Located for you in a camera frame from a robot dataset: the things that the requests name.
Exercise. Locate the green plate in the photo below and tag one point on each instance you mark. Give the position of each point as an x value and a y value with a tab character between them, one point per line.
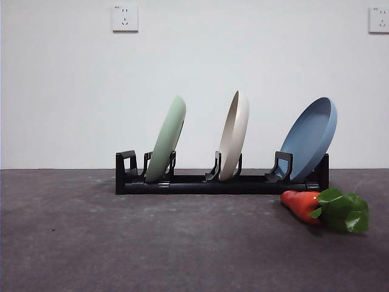
167	137

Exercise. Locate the orange carrot with green leaves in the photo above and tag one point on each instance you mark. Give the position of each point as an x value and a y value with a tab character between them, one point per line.
299	205

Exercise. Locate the black plate rack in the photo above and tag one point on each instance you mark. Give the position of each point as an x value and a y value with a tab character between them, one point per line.
197	187

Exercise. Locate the beige plate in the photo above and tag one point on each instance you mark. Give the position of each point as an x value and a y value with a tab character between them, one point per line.
235	137

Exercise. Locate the blue plate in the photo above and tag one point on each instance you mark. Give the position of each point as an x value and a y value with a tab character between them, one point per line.
307	143

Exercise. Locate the white wall socket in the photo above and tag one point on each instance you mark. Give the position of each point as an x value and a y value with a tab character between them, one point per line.
125	18
380	19

